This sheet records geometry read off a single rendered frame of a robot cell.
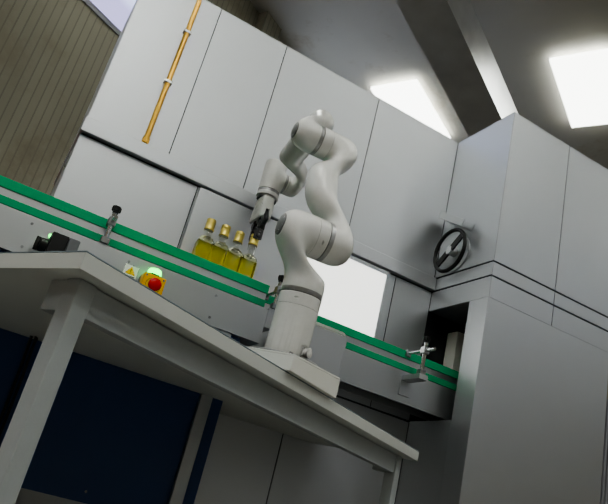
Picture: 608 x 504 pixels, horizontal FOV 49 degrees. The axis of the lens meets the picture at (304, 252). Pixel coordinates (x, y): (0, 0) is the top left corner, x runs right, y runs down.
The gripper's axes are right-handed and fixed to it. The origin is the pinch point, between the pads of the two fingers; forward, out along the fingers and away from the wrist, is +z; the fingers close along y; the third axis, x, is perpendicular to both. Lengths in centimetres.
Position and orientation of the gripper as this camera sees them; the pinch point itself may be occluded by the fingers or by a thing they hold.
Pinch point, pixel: (256, 235)
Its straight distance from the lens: 250.1
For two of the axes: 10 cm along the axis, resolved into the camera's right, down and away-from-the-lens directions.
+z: -2.3, 9.0, -3.8
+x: 8.6, 3.7, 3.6
